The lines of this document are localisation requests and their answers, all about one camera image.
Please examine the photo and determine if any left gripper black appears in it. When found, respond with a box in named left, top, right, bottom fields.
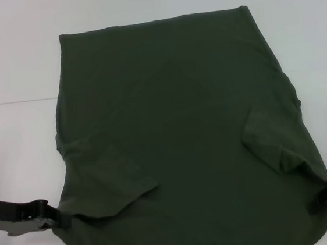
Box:
left=0, top=190, right=75, bottom=239

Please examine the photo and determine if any dark green t-shirt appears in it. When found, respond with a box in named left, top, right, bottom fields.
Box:
left=31, top=0, right=327, bottom=245

